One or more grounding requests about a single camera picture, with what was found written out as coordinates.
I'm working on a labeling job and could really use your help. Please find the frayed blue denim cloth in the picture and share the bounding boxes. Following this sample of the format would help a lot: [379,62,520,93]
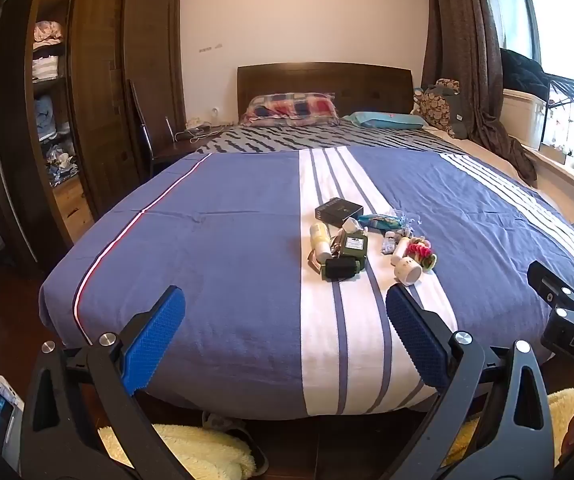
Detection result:
[392,208,422,231]

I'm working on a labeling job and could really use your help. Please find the small black case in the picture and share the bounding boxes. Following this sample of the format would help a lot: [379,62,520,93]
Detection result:
[323,256,360,281]

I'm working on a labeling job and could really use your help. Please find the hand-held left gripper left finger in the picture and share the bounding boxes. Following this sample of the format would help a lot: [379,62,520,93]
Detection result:
[19,285,192,480]

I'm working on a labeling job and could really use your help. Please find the pink green scrunchie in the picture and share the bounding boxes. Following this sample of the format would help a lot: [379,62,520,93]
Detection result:
[407,239,438,271]

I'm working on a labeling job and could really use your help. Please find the white striped folded clothes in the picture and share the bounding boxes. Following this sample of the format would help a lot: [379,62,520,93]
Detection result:
[32,55,60,81]

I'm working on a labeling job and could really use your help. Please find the grey black patterned sheet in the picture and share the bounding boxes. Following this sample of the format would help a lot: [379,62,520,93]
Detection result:
[194,124,470,156]

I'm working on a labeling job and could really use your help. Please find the brown curtain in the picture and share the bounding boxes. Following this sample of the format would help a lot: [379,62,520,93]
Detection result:
[421,0,538,188]

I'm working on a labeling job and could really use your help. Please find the dark wooden wardrobe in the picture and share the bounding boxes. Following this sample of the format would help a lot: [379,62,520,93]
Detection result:
[0,0,188,271]

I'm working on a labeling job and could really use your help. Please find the blue folded clothes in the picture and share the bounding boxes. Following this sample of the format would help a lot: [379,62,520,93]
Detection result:
[34,95,70,141]

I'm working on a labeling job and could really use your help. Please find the grey slipper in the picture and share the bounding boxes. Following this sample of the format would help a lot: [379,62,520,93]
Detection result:
[202,410,270,476]

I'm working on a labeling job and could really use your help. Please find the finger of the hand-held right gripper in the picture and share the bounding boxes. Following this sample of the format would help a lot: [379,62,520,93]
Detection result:
[527,260,574,307]

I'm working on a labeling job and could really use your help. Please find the dark wooden nightstand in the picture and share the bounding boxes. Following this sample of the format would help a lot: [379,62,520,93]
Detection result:
[149,127,228,176]

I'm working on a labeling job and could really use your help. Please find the brown patterned backpack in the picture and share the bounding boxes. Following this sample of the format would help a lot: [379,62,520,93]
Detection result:
[413,79,470,140]

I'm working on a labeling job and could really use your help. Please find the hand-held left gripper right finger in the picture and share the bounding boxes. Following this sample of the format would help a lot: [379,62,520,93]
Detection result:
[382,284,555,480]

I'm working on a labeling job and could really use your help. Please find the mixed crumpled clothes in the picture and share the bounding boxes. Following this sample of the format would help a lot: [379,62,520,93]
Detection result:
[42,145,80,186]

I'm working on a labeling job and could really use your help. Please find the small white bottle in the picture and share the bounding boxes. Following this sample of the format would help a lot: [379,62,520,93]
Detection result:
[391,236,412,267]

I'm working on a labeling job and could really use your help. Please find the yellow white bottle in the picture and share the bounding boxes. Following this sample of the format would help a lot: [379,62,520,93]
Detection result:
[309,223,332,262]

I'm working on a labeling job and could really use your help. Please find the white cup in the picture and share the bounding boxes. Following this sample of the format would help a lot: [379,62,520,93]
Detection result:
[393,256,424,287]

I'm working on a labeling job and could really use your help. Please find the blue white striped bedspread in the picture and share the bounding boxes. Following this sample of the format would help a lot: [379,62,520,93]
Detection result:
[39,145,574,418]

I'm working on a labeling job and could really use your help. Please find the white storage box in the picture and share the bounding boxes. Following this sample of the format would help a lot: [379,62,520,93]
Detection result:
[502,89,550,151]

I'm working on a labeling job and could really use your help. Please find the tangle of charger cables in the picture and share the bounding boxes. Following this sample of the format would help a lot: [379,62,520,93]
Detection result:
[174,117,222,142]

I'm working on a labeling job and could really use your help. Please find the black quilted cloth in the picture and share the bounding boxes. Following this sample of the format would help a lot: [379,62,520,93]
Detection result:
[499,47,552,103]

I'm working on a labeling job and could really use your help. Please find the teal pillow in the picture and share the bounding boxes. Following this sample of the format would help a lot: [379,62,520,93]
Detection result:
[342,111,430,131]

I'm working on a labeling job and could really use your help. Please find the pink folded clothes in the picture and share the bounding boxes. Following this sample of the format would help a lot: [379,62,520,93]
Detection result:
[34,21,65,43]

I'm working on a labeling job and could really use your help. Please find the dark wooden headboard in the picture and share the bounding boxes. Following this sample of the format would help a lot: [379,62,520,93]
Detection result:
[237,62,414,123]

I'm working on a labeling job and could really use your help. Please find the red blue plaid pillow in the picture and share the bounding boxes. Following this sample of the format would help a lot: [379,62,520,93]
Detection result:
[239,92,340,127]

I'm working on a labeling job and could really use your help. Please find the green bottle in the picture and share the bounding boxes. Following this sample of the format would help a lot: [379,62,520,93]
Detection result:
[341,231,369,272]

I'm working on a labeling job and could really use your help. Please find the teal snack packet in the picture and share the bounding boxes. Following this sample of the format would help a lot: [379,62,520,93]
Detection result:
[358,214,402,232]

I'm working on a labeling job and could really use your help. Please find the black flat box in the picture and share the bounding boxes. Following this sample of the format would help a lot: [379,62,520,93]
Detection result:
[314,197,365,227]

